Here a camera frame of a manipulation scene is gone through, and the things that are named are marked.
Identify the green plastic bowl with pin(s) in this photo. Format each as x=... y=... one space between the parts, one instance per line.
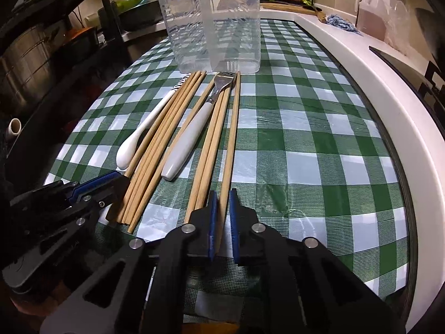
x=124 y=5

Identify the blue dish cloth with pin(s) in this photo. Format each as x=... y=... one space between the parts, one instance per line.
x=341 y=23

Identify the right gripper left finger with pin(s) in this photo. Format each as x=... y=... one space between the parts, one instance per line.
x=193 y=241

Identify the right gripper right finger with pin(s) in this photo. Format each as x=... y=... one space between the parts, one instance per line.
x=275 y=303

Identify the wooden chopstick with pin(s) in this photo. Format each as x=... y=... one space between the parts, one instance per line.
x=151 y=158
x=163 y=153
x=228 y=166
x=154 y=131
x=211 y=156
x=156 y=153
x=162 y=158
x=202 y=161

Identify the black cooking pot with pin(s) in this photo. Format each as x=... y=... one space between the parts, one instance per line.
x=141 y=16

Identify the plastic jug with brown liquid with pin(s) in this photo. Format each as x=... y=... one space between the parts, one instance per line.
x=372 y=17

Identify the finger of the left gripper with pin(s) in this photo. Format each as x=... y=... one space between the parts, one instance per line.
x=93 y=186
x=109 y=214

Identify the black gas stove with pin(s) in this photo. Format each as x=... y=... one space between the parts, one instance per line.
x=424 y=87

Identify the clear plastic utensil container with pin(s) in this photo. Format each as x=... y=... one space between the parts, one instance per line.
x=214 y=35

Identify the clear plastic bottle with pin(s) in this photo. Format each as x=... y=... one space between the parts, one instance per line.
x=398 y=28

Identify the green white checkered tablecloth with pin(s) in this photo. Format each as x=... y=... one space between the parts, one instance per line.
x=309 y=157

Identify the white handled fork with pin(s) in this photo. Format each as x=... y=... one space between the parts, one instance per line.
x=185 y=143

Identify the black metal shelf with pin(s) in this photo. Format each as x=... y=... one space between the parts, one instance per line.
x=45 y=13

